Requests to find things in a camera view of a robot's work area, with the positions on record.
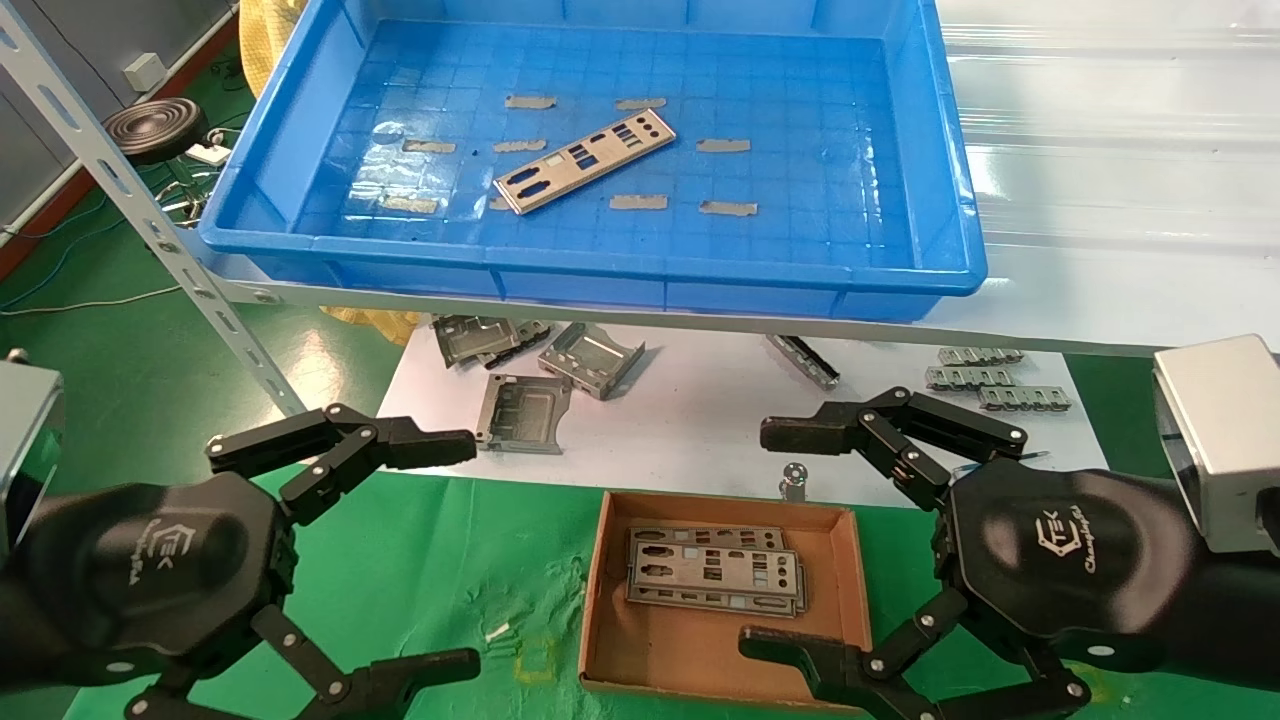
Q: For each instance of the small white tape scrap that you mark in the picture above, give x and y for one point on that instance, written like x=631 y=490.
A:
x=497 y=631

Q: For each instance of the narrow metal rail part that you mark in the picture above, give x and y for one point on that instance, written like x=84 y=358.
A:
x=805 y=362

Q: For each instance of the blue plastic tray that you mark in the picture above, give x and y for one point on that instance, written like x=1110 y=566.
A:
x=800 y=250

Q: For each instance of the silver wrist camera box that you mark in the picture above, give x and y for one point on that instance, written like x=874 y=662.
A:
x=1220 y=440
x=25 y=440

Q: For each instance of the round black stool seat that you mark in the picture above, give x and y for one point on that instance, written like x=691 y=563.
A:
x=155 y=128

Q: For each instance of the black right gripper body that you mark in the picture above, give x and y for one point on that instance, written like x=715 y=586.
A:
x=1070 y=560

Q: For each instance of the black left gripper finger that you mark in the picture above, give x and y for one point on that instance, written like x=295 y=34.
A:
x=420 y=672
x=420 y=445

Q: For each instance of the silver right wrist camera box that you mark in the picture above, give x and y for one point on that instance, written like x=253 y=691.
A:
x=1220 y=440

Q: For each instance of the white power strip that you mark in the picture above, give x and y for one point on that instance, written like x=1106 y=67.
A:
x=210 y=154

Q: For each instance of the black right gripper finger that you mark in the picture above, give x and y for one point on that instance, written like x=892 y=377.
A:
x=800 y=660
x=810 y=430

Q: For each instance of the perforated metal strip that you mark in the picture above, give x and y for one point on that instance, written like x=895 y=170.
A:
x=965 y=378
x=980 y=356
x=1025 y=399

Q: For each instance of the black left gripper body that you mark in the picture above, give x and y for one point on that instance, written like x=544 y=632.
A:
x=150 y=570

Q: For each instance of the perforated grey metal shelf post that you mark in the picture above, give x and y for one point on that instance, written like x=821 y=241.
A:
x=130 y=190

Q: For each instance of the white paper sheet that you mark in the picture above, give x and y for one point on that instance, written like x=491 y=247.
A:
x=700 y=430

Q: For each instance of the silver metal IO shield plate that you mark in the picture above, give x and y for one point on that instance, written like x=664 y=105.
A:
x=680 y=580
x=585 y=160
x=700 y=537

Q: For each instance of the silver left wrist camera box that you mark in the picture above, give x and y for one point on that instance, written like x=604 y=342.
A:
x=25 y=440

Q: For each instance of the flat grey metal frame bracket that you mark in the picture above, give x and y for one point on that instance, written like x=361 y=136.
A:
x=520 y=415

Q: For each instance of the shallow cardboard box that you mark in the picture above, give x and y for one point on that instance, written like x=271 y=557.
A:
x=690 y=650

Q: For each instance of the white wall socket box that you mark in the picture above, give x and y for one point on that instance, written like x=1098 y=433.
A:
x=145 y=72

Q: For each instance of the small steel binder clip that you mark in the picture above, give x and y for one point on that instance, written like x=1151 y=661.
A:
x=795 y=482

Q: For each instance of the open grey metal cage bracket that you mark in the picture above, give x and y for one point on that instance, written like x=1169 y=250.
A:
x=590 y=360

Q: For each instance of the dark metal bracket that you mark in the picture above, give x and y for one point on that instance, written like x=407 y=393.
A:
x=530 y=335

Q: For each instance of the green table cloth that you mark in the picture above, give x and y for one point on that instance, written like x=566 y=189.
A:
x=450 y=560

